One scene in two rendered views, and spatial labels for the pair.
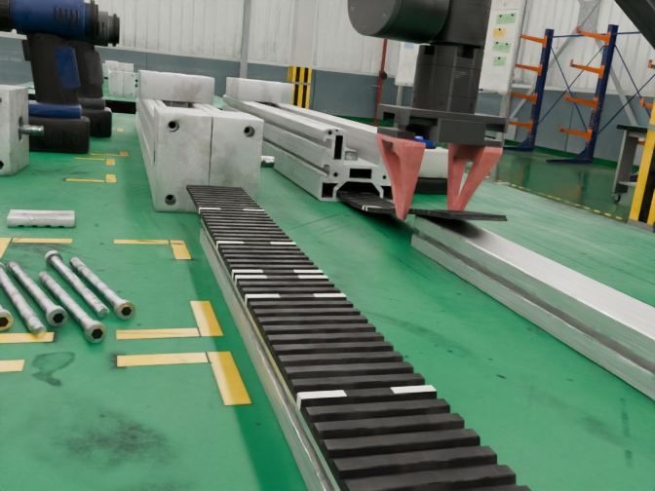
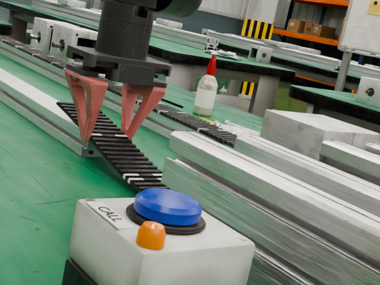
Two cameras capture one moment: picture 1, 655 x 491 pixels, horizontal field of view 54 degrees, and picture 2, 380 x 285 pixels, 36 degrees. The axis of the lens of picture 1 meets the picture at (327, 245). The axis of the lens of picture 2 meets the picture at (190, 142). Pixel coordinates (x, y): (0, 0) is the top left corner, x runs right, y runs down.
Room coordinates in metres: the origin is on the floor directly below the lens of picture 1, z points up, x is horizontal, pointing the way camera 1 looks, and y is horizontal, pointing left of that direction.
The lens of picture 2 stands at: (1.24, -0.22, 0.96)
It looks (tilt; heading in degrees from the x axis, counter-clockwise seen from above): 12 degrees down; 160
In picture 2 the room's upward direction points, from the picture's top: 12 degrees clockwise
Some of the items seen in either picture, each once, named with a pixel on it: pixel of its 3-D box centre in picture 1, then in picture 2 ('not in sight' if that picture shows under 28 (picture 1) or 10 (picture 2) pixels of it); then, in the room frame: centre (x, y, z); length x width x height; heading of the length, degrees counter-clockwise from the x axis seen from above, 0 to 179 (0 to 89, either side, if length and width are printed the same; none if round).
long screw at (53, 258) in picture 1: (75, 282); not in sight; (0.37, 0.15, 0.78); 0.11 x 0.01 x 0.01; 38
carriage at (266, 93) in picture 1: (257, 96); not in sight; (1.38, 0.18, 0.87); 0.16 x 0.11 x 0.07; 19
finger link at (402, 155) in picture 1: (421, 169); (122, 102); (0.59, -0.08, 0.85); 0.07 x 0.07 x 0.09; 18
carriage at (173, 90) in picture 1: (173, 94); not in sight; (1.09, 0.28, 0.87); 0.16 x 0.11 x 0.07; 19
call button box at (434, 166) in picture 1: (411, 167); (167, 262); (0.92, -0.11, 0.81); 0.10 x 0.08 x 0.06; 109
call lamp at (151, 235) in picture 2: not in sight; (151, 233); (0.96, -0.13, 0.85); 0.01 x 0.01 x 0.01
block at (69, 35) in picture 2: not in sight; (72, 47); (-0.26, -0.04, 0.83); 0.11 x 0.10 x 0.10; 112
